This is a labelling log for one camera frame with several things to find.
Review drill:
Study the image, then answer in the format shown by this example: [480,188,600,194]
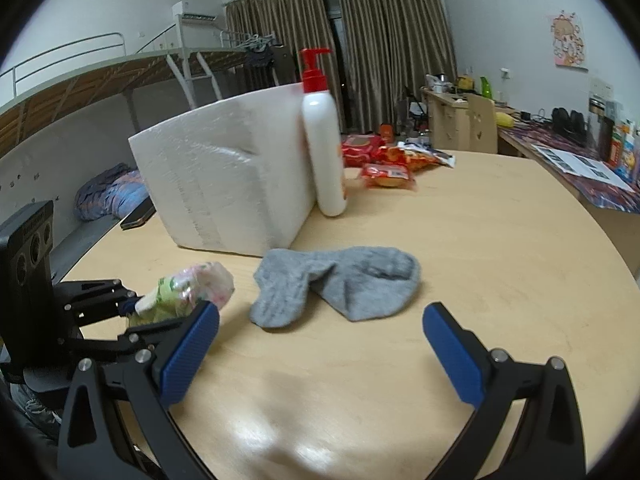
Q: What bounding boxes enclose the white red pump bottle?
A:
[300,48,347,218]

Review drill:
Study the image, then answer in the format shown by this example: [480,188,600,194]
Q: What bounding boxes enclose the red snack bag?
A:
[342,134,404,168]

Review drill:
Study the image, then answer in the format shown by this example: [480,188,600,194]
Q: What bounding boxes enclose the grey sock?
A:
[250,246,421,330]

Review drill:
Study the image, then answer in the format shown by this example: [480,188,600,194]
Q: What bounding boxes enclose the white styrofoam box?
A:
[129,84,316,256]

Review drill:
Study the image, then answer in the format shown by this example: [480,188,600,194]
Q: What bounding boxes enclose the dark thermos bottle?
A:
[587,93,605,152]

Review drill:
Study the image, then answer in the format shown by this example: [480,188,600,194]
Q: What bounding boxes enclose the hanging dark clothes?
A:
[243,35,298,91]

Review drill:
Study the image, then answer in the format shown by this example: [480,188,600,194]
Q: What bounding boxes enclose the anime girl poster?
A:
[549,11,587,70]

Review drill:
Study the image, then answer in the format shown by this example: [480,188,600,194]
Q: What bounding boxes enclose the brown curtain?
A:
[338,0,457,131]
[226,0,350,133]

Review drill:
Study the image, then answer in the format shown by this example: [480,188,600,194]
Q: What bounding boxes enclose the black headphones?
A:
[551,107,587,148]

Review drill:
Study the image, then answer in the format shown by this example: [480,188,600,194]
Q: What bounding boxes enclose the red snack packet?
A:
[358,164,416,190]

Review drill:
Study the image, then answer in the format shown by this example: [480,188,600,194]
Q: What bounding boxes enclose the patterned desk mat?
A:
[498,122,639,214]

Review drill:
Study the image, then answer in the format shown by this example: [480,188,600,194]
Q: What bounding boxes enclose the right brown curtain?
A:
[338,0,457,131]

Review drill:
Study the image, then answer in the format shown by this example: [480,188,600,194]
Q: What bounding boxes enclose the white air conditioner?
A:
[171,0,219,23]

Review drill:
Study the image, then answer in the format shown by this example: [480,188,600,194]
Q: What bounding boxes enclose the light wood desk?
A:
[423,89,518,152]

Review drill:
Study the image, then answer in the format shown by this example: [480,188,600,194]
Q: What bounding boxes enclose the black smartphone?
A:
[119,196,156,231]

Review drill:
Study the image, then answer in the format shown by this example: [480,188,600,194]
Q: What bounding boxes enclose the printed paper sheet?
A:
[533,144,634,193]

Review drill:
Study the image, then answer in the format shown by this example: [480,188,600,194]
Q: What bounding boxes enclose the left brown curtain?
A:
[226,0,350,133]

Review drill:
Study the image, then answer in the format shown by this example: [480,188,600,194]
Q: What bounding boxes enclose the blue patterned quilt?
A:
[74,162,149,221]

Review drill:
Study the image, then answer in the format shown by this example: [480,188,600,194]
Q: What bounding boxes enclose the floral tissue packet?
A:
[125,262,235,327]

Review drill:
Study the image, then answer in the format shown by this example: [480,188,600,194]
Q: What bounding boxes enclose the white metal bunk bed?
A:
[1,14,246,221]

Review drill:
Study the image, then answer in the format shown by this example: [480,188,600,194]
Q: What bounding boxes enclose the wooden smiley chair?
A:
[466,94,498,154]

